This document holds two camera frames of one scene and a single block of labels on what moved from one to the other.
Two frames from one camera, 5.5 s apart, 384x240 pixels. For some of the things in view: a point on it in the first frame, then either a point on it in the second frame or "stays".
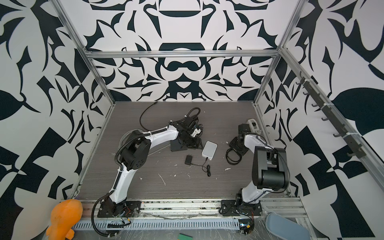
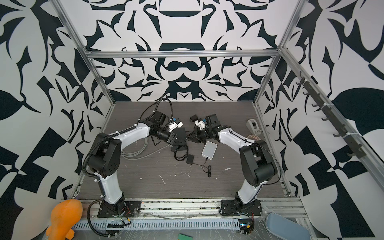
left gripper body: (191, 141) → (166, 136)
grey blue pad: (285, 229) stays
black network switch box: (175, 145) stays
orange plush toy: (65, 215) stays
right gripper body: (235, 143) → (202, 136)
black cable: (232, 162) → (183, 158)
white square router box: (209, 150) stays
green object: (184, 237) stays
